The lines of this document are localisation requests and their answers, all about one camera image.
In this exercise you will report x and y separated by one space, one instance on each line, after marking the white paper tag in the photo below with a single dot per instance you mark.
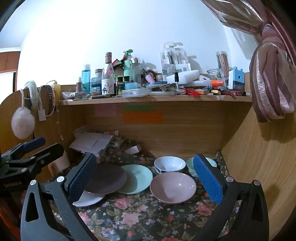
43 115

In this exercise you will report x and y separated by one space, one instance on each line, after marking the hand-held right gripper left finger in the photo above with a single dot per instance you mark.
82 177

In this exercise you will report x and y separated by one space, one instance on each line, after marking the glass jar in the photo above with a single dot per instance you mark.
215 75

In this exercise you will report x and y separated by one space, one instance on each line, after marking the clear bottle with illustrated label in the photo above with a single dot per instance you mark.
108 78

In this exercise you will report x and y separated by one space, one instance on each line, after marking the white rectangular box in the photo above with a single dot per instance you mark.
185 76

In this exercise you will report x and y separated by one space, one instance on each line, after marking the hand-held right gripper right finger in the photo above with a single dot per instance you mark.
207 179

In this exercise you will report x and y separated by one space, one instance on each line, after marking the clear lidded plastic box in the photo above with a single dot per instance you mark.
135 93

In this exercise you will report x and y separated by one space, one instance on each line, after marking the green pump bottle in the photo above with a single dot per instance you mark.
127 66

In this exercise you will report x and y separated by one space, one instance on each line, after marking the wooden shelf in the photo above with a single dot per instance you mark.
150 101

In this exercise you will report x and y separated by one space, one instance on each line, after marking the floral tablecloth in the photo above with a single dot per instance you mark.
138 215

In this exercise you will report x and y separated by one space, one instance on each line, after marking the square glass bottle with cork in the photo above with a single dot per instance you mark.
96 83

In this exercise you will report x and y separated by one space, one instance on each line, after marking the light green plate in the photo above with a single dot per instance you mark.
137 177

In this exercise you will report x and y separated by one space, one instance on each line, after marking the orange sticky note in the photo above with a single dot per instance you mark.
142 117

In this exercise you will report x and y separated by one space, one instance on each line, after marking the white bottle with orange cap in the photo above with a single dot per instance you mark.
208 83

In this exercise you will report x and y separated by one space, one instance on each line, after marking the pink striped curtain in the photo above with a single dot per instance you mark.
268 76

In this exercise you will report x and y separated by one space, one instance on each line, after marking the small white box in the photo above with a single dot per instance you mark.
133 150

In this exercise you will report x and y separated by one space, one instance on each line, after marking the small pink bottle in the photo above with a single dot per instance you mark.
149 77

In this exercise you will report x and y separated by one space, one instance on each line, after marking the white dish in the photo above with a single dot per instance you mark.
68 95

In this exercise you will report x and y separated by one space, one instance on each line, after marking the light blue box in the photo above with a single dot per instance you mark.
130 86

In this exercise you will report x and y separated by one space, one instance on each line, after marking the nail polish bottle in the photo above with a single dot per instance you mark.
177 80

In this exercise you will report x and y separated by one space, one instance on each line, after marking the tall blue liquid bottle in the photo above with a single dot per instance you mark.
86 80

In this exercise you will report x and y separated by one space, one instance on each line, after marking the dark brown plate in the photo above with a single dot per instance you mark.
106 179

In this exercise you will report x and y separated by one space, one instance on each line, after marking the blue white pencil sharpener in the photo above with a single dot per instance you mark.
236 80

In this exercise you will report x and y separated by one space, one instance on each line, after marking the clear blister packs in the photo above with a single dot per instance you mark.
172 59

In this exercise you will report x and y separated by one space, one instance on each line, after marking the clear bottle with silver cap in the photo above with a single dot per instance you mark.
136 71

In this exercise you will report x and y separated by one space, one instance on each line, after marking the green sticky note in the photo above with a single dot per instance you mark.
138 108

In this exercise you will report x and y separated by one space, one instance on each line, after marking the pink sticky note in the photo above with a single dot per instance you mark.
106 110

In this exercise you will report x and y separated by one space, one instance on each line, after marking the white plate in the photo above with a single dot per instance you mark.
89 200

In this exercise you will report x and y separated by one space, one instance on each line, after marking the small dark green bottle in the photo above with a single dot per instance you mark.
120 87

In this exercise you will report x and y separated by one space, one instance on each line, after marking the brown beaded headband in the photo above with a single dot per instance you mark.
49 99

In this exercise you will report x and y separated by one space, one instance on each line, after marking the yellow headband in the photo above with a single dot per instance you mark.
57 91

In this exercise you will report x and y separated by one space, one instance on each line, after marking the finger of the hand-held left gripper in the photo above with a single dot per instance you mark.
34 143
46 154

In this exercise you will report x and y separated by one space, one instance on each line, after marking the white bowl with dark dots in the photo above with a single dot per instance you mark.
170 163

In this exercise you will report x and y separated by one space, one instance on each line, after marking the pink plate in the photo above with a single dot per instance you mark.
173 186

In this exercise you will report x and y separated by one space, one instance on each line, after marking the light green bowl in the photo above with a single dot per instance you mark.
190 165

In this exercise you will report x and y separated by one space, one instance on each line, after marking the stack of white papers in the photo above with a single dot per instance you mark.
92 142

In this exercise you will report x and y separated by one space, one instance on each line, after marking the clear tube of pencils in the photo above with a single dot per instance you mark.
222 63

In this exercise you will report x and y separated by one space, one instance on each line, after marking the red white tube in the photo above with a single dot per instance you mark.
111 133

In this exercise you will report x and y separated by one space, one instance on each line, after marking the white fluffy earmuffs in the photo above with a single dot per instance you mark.
22 125

